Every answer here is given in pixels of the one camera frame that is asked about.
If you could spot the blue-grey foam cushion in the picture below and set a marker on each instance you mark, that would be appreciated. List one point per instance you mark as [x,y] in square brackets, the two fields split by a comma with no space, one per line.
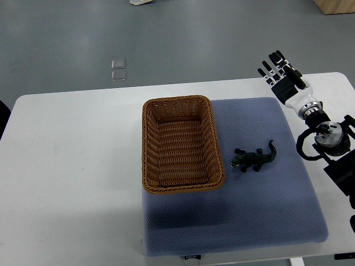
[272,207]

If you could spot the upper metal floor plate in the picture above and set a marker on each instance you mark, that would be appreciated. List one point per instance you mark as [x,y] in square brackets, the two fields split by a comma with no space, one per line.
[118,64]

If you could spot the black table control panel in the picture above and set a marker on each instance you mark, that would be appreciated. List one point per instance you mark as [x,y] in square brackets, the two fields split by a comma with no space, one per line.
[344,256]

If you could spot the wooden box corner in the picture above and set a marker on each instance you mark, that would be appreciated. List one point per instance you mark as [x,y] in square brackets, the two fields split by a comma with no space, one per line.
[328,7]

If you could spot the black chair edge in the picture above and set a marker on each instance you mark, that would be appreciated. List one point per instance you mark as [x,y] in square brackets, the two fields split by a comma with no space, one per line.
[4,117]

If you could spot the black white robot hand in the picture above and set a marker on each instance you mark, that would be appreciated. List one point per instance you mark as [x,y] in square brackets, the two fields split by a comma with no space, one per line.
[288,86]

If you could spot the brown wicker basket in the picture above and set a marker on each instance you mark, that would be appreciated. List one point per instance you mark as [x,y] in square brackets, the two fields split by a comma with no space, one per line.
[180,146]

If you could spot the metal floor plate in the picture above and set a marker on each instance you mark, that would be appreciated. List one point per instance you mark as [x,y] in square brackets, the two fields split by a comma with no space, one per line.
[118,75]
[118,64]

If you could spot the dark toy crocodile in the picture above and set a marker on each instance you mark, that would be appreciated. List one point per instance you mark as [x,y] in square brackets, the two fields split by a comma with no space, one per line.
[253,159]

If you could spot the lower metal floor plate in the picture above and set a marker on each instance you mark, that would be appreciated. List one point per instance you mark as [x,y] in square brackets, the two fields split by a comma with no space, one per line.
[118,75]

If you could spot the white table leg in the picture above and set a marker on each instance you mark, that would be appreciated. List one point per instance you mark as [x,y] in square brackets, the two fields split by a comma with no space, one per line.
[297,261]

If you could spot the white shoe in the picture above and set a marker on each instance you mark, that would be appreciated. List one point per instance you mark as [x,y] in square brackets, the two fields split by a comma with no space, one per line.
[139,2]

